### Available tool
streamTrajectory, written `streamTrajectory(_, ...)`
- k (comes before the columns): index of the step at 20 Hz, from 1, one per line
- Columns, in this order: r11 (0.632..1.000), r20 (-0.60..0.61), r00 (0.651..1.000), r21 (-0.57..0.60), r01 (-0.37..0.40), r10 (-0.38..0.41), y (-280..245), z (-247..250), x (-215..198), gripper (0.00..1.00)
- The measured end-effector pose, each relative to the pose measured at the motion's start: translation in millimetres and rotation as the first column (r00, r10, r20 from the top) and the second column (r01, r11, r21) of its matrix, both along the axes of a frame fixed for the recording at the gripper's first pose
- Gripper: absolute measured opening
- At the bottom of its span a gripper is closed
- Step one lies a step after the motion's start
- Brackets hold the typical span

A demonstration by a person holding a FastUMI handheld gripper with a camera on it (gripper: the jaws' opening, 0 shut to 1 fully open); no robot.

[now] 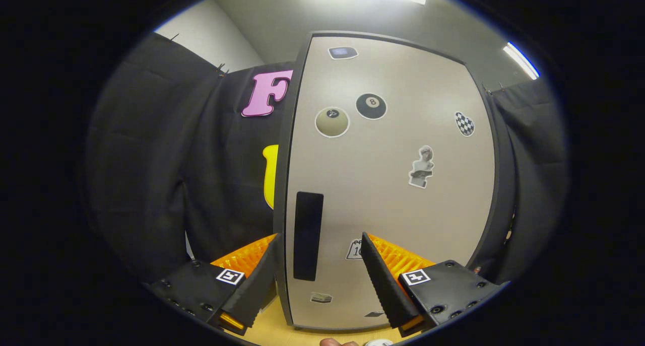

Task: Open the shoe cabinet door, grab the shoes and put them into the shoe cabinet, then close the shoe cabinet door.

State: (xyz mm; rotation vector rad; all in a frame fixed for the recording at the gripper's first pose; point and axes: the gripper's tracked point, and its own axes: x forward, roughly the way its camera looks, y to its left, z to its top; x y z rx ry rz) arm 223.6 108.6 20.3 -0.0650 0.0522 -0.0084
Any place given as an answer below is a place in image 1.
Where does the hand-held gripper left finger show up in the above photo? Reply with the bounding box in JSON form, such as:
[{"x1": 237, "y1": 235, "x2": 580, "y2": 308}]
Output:
[{"x1": 146, "y1": 233, "x2": 282, "y2": 336}]

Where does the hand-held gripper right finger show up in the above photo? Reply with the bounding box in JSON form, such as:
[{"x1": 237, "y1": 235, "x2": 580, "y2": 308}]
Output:
[{"x1": 360, "y1": 232, "x2": 509, "y2": 338}]

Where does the black door handle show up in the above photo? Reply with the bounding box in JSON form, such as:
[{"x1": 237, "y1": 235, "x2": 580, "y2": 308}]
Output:
[{"x1": 293, "y1": 191, "x2": 324, "y2": 281}]

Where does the light grey shoe cabinet door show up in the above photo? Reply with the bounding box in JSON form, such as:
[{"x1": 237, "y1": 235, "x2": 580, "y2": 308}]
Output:
[{"x1": 285, "y1": 35, "x2": 497, "y2": 330}]

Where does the dark grey shoe cabinet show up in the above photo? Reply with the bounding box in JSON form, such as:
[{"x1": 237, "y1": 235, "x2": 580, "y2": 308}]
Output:
[{"x1": 272, "y1": 30, "x2": 517, "y2": 331}]

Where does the black backdrop cloth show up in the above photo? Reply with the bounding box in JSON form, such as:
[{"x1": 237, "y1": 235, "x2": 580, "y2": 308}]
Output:
[{"x1": 86, "y1": 32, "x2": 570, "y2": 286}]

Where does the narrow ceiling light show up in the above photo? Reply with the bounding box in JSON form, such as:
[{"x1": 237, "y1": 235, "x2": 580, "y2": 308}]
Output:
[{"x1": 503, "y1": 42, "x2": 540, "y2": 80}]

